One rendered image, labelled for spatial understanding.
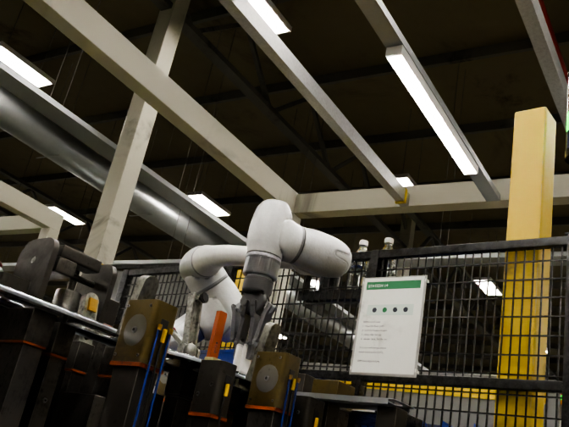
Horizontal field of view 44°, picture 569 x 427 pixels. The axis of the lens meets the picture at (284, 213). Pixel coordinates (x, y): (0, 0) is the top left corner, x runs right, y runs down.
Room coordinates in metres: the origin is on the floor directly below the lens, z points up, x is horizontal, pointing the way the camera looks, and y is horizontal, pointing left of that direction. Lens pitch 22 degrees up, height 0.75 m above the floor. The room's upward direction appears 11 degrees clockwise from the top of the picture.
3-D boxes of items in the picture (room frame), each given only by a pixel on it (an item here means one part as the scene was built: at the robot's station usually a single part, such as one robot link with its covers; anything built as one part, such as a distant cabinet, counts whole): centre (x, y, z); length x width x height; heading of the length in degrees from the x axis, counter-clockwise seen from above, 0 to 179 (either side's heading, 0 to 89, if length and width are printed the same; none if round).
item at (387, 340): (2.06, -0.38, 1.30); 0.23 x 0.02 x 0.31; 48
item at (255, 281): (1.68, 0.03, 1.20); 0.08 x 0.07 x 0.09; 48
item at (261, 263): (1.68, 0.03, 1.28); 0.09 x 0.09 x 0.06
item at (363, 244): (2.26, -0.29, 1.53); 0.07 x 0.07 x 0.20
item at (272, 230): (1.68, 0.02, 1.38); 0.13 x 0.11 x 0.16; 113
